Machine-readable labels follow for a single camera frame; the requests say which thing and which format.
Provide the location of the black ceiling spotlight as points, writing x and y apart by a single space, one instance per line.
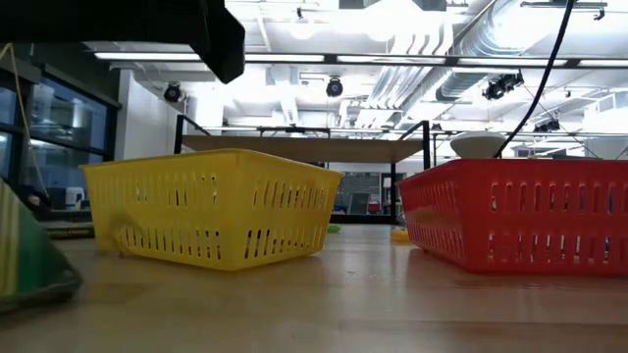
172 93
334 88

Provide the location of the wooden shelf riser black legs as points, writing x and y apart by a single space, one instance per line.
343 149

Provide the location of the yellow plastic basket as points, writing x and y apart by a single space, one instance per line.
196 218

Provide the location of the white plastic container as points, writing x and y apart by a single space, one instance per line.
74 198

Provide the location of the small green band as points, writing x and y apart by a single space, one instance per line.
334 228

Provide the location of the white dome metal lamp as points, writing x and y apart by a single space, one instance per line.
478 144

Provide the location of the silver air duct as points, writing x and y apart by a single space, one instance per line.
471 49

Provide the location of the dark framed window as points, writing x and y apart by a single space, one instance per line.
68 117

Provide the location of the long ceiling light strip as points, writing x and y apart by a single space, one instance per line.
515 62

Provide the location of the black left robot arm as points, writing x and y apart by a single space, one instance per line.
122 19

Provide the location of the red plastic basket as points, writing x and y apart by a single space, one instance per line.
539 223

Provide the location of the orange spiral coil band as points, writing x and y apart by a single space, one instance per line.
400 236

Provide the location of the black ceiling light cluster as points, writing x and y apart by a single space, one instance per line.
547 126
500 87

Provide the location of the black metal table frame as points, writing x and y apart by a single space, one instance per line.
363 219

